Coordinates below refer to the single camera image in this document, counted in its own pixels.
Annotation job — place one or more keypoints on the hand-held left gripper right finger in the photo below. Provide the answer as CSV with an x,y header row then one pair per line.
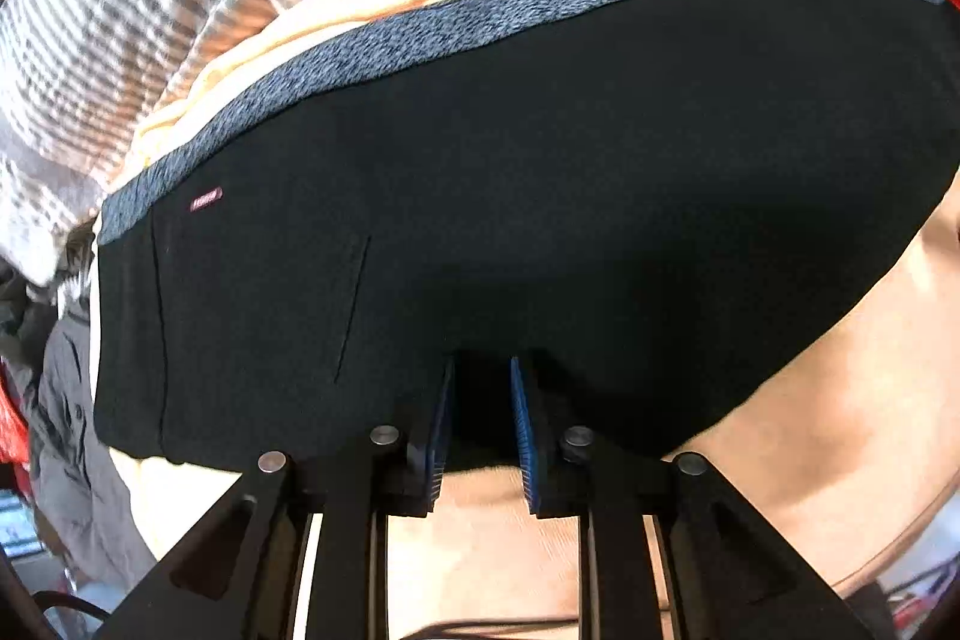
x,y
529,441

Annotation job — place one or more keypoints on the grey striped plaid quilt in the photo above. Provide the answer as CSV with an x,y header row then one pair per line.
x,y
150,10

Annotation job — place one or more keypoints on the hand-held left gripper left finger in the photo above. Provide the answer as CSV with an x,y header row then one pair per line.
x,y
439,441

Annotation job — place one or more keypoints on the peach embossed blanket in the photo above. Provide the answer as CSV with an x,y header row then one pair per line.
x,y
825,422

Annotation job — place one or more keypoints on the black pants with grey waistband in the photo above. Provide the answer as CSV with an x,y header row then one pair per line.
x,y
525,197

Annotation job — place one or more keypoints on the red bag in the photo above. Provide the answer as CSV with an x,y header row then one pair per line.
x,y
11,415

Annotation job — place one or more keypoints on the grey clothing pile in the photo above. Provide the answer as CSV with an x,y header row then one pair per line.
x,y
67,422

